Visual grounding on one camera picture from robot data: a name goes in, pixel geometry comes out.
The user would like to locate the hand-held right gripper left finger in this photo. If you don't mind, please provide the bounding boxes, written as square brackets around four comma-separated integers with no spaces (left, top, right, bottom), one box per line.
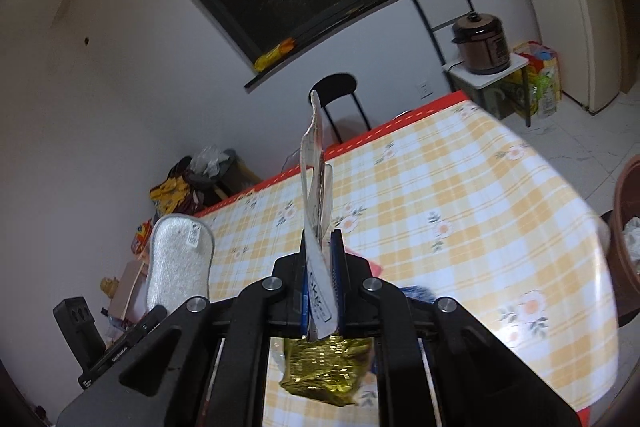
[55,231,308,427]

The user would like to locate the black waste bin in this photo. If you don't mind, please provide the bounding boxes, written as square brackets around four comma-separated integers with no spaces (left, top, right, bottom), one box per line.
[182,149,239,198]

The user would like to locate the red crumpled packet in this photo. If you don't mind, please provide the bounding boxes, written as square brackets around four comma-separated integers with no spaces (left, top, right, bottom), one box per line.
[344,248,384,281]

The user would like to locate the blue wrapper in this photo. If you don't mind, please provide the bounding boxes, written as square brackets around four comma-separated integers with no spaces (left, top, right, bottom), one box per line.
[402,284,436,304]

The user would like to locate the cream refrigerator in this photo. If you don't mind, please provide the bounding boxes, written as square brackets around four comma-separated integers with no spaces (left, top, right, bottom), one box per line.
[532,0,634,116]

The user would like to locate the yellow snack packet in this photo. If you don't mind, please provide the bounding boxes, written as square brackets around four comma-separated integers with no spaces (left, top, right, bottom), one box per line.
[254,38,296,73]

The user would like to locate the colourful shopping bag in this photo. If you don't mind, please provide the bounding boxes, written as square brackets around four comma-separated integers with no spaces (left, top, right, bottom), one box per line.
[512,41,562,120]

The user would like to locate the dark red bag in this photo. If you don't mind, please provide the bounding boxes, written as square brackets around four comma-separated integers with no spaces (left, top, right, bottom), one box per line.
[175,187,202,216]

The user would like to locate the plain brown cardboard box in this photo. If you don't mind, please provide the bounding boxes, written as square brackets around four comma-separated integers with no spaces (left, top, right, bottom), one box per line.
[107,259,151,324]

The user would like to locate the yellow plaid tablecloth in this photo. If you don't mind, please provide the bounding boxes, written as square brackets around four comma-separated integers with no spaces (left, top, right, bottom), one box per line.
[197,99,621,427]

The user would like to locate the yellow snack bags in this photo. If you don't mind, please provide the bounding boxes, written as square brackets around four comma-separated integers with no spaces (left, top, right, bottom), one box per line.
[150,177,194,216]

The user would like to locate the wooden stool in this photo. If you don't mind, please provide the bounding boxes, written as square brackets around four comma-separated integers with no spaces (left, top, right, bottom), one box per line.
[215,159,264,204]

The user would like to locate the gold foil packet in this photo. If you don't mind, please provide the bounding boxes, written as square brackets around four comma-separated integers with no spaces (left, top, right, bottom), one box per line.
[279,336,375,408]

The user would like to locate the black rack with white shelf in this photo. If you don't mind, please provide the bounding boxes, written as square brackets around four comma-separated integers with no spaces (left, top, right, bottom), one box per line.
[412,0,532,128]

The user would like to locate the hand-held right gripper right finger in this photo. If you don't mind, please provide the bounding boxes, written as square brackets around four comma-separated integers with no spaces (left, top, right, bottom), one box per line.
[327,229,583,427]

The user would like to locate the brown electric rice cooker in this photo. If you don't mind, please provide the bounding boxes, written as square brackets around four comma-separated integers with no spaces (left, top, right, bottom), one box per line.
[451,13,512,76]

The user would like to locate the orange white snack bag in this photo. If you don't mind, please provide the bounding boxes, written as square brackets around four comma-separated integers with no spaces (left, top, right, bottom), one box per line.
[131,219,154,256]

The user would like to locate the brown plastic trash bin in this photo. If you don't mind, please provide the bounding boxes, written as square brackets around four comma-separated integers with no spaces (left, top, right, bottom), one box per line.
[606,156,640,329]

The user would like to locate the black round-back chair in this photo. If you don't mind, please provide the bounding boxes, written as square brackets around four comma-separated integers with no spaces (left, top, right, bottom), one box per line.
[307,73,372,146]

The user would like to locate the crumpled clear bin liner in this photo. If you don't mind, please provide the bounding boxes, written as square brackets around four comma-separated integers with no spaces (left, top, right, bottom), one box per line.
[190,146,224,178]

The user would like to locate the white plastic bag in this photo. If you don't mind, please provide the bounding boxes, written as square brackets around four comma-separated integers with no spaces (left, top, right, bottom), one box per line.
[622,216,640,269]

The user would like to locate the clear plastic packet with label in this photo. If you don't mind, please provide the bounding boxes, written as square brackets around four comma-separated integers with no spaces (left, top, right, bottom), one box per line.
[300,91,341,342]

